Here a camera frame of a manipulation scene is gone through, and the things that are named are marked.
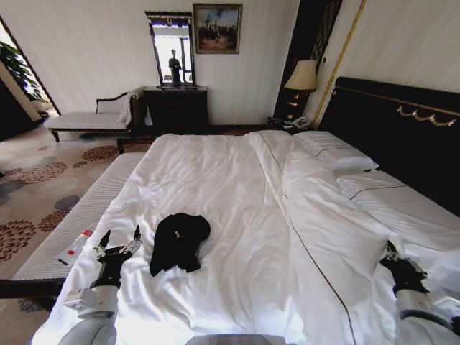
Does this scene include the black garment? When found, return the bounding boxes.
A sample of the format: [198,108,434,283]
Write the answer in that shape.
[149,212,212,277]

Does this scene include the black headboard with gold ornament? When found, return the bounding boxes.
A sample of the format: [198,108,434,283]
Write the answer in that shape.
[318,75,460,188]

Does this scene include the gold framed painting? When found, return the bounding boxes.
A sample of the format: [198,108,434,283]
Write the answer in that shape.
[192,3,244,55]

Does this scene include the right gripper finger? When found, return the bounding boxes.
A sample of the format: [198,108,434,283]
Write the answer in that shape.
[385,241,403,262]

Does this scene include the person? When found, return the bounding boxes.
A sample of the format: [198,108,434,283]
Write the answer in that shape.
[167,48,183,84]

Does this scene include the white cloth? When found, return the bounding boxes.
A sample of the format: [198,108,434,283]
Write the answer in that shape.
[117,93,132,122]

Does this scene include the white pillow with dark piping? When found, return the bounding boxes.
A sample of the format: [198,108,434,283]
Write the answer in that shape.
[293,131,380,172]
[336,170,460,252]

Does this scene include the table lamp with cream shade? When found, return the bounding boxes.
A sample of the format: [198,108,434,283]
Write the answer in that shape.
[283,59,319,120]

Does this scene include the robot front shell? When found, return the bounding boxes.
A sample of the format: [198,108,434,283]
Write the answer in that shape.
[185,333,269,345]

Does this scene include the white upholstered bed bench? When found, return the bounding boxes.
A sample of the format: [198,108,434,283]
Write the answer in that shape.
[14,154,149,289]

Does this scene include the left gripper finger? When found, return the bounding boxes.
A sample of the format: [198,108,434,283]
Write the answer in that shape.
[93,230,112,260]
[120,224,142,254]

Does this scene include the dark framed wall mirror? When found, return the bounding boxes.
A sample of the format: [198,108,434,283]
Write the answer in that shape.
[144,10,198,88]

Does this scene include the white and red remote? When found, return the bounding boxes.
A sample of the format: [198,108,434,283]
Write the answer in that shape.
[56,226,96,267]

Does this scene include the white duvet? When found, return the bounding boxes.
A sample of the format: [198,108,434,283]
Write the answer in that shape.
[32,129,460,345]

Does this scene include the dark wooden dresser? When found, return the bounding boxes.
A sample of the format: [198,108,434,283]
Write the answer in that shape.
[142,85,210,136]

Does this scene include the dark nightstand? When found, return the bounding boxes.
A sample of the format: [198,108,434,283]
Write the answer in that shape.
[266,116,314,136]

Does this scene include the white chaise longue dark frame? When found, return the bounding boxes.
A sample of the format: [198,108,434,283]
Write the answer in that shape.
[45,91,144,143]

